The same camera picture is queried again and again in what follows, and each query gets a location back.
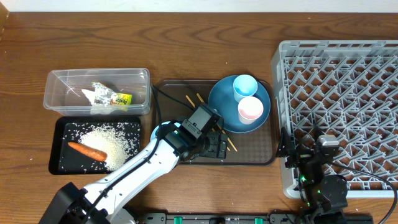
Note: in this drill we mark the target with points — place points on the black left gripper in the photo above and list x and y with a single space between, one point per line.
217 152

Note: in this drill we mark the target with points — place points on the wooden chopstick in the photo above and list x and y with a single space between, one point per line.
222 130
191 102

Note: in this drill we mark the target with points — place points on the light blue cup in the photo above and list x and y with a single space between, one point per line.
244 86

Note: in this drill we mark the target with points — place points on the orange carrot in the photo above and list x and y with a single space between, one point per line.
89 151

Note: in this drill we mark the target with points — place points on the wooden chopstick right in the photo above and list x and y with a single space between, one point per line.
222 130

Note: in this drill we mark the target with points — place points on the dark blue plate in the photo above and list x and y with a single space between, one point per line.
221 99

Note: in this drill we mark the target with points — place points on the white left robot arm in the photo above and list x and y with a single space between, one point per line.
176 141

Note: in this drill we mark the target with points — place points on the clear plastic bin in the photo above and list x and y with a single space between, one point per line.
63 91

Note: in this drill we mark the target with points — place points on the foil snack wrapper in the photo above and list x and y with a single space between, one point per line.
106 96

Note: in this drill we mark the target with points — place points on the white rice pile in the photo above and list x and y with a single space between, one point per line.
120 140

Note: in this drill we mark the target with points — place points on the light blue bowl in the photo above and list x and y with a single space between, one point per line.
156 130

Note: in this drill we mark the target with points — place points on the brown serving tray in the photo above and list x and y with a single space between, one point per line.
256 148

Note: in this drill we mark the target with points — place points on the black tray bin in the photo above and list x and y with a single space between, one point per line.
59 130

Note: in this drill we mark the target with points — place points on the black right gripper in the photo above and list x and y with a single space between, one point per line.
300 155

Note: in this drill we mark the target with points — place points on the wooden chopstick left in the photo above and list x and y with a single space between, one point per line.
191 102

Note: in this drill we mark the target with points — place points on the grey dishwasher rack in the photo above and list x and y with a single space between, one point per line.
348 88

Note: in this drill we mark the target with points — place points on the pink cup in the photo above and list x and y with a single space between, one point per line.
250 109

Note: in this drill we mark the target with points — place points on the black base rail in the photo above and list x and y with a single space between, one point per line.
274 217

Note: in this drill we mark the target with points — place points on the white paper napkin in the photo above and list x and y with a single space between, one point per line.
90 95

